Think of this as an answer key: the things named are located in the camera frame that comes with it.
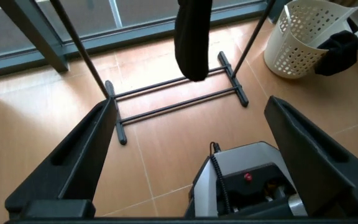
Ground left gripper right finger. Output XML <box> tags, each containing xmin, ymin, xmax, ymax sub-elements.
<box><xmin>264</xmin><ymin>95</ymin><xmax>358</xmax><ymax>217</ymax></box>

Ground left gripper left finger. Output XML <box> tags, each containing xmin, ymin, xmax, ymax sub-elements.
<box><xmin>4</xmin><ymin>98</ymin><xmax>118</xmax><ymax>218</ymax></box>

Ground black garment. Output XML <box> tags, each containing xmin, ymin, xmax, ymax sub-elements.
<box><xmin>314</xmin><ymin>30</ymin><xmax>358</xmax><ymax>77</ymax></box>

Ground black shorts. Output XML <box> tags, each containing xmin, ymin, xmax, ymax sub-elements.
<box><xmin>173</xmin><ymin>0</ymin><xmax>213</xmax><ymax>82</ymax></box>

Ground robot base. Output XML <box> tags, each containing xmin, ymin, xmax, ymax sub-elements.
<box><xmin>184</xmin><ymin>141</ymin><xmax>309</xmax><ymax>218</ymax></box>

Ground black clothes rack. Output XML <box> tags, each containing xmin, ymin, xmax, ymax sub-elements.
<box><xmin>48</xmin><ymin>0</ymin><xmax>278</xmax><ymax>146</ymax></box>

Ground white laundry basket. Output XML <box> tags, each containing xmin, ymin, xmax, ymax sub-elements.
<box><xmin>263</xmin><ymin>0</ymin><xmax>358</xmax><ymax>79</ymax></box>

